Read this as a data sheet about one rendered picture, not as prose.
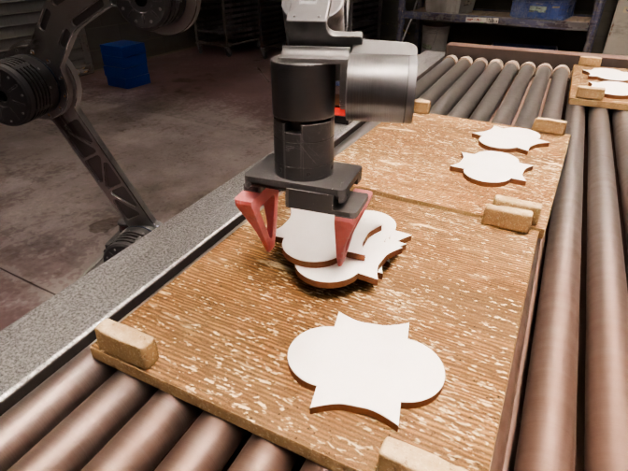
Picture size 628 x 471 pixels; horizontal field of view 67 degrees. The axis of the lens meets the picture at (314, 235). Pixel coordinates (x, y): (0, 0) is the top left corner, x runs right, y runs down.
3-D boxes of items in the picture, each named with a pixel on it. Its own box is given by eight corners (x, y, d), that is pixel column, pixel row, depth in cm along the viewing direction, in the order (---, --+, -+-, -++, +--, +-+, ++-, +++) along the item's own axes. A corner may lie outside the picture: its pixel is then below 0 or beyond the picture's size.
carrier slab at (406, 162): (309, 184, 77) (309, 175, 76) (398, 115, 108) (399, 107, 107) (542, 239, 63) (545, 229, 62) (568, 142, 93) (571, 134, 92)
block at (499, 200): (489, 216, 65) (492, 197, 63) (492, 210, 66) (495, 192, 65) (536, 227, 62) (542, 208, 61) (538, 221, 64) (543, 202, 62)
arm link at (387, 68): (304, 60, 52) (295, -17, 44) (412, 64, 50) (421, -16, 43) (285, 144, 45) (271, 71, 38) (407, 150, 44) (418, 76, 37)
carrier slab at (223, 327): (92, 359, 45) (88, 346, 44) (300, 187, 76) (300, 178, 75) (474, 539, 31) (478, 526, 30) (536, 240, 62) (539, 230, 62)
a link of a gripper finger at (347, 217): (308, 239, 55) (308, 163, 50) (369, 251, 53) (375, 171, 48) (285, 271, 49) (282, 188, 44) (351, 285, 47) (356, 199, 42)
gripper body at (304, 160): (271, 168, 52) (268, 100, 48) (363, 182, 49) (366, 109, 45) (243, 192, 47) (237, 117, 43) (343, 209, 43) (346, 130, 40)
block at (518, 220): (479, 224, 63) (484, 206, 61) (482, 218, 64) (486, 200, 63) (528, 235, 61) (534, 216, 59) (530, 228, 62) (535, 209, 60)
